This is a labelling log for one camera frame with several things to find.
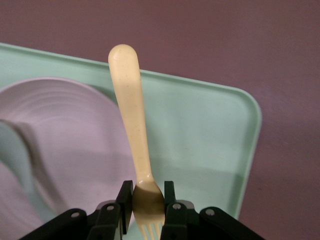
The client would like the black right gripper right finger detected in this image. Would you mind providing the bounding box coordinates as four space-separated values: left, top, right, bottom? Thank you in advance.
159 180 201 240

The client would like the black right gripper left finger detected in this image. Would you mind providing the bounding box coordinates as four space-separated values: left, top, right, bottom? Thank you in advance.
86 180 134 240

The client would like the round white plate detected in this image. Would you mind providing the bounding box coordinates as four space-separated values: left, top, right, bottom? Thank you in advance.
0 77 138 227

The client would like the yellow plastic fork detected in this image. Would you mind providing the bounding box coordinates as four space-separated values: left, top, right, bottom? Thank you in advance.
107 44 166 240

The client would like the light green rectangular tray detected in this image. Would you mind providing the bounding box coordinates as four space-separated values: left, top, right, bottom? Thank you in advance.
0 42 262 240

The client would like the teal plastic spoon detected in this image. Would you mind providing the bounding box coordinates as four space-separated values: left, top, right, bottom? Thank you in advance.
0 119 35 215

